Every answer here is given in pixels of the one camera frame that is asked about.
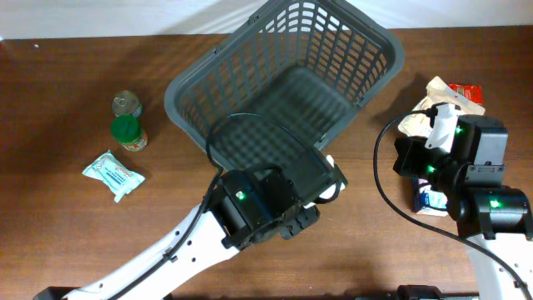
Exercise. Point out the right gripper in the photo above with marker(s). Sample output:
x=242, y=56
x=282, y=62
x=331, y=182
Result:
x=409, y=149

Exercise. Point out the beige powder pouch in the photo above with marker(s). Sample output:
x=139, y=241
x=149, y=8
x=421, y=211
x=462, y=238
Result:
x=437, y=91

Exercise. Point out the blue Kleenex tissue multipack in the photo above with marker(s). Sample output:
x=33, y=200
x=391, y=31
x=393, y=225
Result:
x=427, y=201

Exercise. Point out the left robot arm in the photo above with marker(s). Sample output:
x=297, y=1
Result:
x=243, y=207

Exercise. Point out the red spaghetti pack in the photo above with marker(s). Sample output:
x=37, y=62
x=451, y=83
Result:
x=471, y=92

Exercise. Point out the small tin can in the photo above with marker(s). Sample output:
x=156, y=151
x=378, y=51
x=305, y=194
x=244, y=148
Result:
x=126, y=103

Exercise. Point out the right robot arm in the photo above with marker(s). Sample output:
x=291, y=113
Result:
x=493, y=220

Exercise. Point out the grey plastic slatted basket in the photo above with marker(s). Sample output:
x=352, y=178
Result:
x=295, y=74

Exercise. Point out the green lid jar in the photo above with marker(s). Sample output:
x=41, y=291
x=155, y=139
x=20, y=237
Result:
x=127, y=130

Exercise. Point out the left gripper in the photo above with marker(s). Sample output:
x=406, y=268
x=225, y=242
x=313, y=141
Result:
x=306, y=217

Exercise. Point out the mint green tissue pack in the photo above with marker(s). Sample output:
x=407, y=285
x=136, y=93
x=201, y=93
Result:
x=120, y=180

